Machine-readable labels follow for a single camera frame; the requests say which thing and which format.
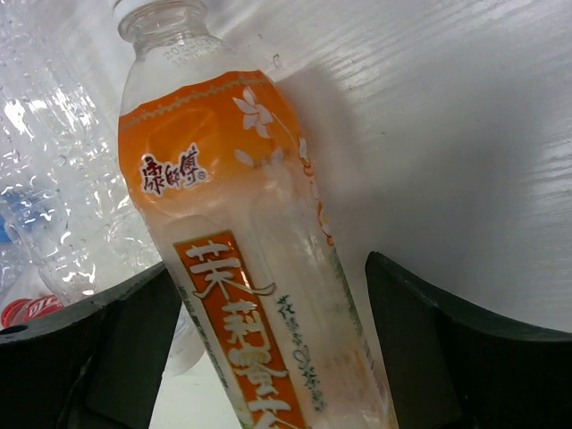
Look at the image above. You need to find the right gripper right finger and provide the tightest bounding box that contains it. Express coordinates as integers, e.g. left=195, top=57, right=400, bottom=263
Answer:
left=365, top=252, right=571, bottom=428

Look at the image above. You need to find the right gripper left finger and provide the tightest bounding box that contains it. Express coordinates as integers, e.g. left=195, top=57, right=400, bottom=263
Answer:
left=1, top=264, right=181, bottom=428

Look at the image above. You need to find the orange tea bottle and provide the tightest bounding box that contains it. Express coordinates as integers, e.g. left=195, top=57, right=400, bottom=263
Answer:
left=110, top=1, right=397, bottom=428

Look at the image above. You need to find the crushed red cap cola bottle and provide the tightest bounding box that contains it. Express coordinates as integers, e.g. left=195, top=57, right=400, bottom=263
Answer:
left=1, top=294, right=64, bottom=329

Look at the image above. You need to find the clear ribbed white cap bottle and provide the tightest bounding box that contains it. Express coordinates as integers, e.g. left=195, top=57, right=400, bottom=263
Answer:
left=0, top=0, right=211, bottom=376

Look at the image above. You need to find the clear bottle blue cap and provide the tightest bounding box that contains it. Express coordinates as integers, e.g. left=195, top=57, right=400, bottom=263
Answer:
left=1, top=186, right=57, bottom=242

